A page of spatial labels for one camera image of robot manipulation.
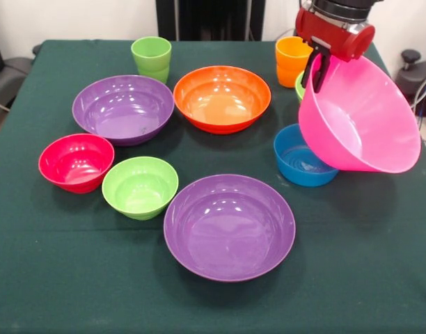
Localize black chair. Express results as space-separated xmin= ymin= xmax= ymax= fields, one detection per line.
xmin=0 ymin=24 xmax=42 ymax=112

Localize red plastic bowl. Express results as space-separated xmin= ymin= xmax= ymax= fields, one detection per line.
xmin=38 ymin=133 xmax=116 ymax=194

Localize pink plastic bowl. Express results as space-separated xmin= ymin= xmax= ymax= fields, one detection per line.
xmin=298 ymin=54 xmax=422 ymax=174

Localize small green plastic bowl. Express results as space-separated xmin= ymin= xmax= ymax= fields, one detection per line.
xmin=101 ymin=156 xmax=180 ymax=221

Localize orange plastic cup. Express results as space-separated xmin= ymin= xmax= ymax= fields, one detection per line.
xmin=274 ymin=36 xmax=314 ymax=88

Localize purple plastic bowl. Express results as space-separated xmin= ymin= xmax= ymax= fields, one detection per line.
xmin=163 ymin=174 xmax=297 ymax=283
xmin=72 ymin=74 xmax=175 ymax=147

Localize dark green tablecloth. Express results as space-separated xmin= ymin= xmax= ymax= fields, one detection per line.
xmin=0 ymin=39 xmax=426 ymax=334

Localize blue and white cables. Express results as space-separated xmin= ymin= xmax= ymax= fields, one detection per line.
xmin=407 ymin=71 xmax=426 ymax=119

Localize blue plastic bowl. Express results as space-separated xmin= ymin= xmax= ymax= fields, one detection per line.
xmin=273 ymin=124 xmax=340 ymax=188

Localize large green plastic bowl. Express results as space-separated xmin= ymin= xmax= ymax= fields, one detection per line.
xmin=294 ymin=71 xmax=306 ymax=104

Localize black cabinet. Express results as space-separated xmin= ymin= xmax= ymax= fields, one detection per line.
xmin=155 ymin=0 xmax=266 ymax=42

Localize green plastic cup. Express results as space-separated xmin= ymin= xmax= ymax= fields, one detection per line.
xmin=130 ymin=36 xmax=173 ymax=85

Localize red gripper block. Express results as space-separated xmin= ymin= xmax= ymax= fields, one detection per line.
xmin=295 ymin=7 xmax=377 ymax=95

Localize orange plastic bowl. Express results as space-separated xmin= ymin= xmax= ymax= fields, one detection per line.
xmin=173 ymin=65 xmax=272 ymax=135

